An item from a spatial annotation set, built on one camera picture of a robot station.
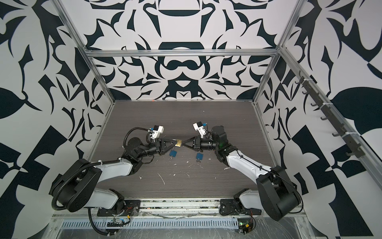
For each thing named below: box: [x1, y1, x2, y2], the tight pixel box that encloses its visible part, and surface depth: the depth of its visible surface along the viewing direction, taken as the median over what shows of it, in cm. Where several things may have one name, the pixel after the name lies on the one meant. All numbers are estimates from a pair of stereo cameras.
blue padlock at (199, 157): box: [195, 152, 204, 163], surface depth 93 cm
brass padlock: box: [174, 139, 183, 148], surface depth 76 cm
